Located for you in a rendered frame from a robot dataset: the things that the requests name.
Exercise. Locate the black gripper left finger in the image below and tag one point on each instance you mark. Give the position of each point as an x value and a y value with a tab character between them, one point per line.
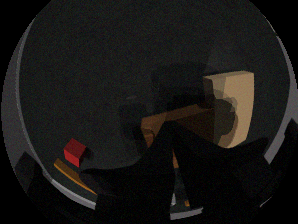
151	177

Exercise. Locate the red cube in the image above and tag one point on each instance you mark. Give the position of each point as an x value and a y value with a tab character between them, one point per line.
75	152

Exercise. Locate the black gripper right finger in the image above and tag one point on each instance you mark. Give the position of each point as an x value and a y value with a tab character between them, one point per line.
205	165

